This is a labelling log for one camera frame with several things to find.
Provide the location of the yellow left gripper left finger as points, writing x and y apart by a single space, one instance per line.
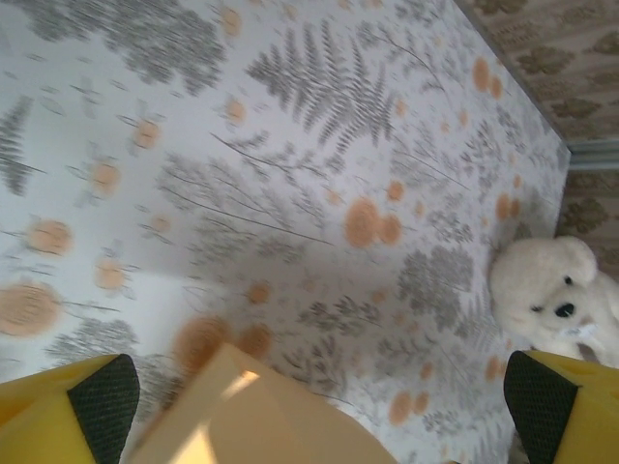
38 420

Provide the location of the aluminium corner post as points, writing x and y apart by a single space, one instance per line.
595 154

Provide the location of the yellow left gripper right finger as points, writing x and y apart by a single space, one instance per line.
580 415

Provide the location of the floral tablecloth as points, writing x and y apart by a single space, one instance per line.
290 169

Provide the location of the cream plush dog toy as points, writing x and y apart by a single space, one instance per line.
541 285

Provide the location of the yellow paper box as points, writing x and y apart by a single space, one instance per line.
271 420

